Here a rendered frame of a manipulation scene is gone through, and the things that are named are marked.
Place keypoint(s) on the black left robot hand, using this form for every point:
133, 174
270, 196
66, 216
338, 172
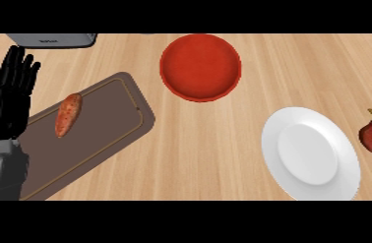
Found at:
15, 89

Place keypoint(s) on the red bowl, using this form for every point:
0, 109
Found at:
201, 67

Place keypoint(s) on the white plate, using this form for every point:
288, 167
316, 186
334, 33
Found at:
310, 155

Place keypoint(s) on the red pear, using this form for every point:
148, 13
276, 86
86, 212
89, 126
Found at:
366, 133

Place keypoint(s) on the orange sweet potato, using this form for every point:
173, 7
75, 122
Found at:
68, 114

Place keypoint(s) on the grey appliance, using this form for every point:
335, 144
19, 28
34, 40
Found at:
53, 40

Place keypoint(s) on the brown cutting board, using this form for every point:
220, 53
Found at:
92, 132

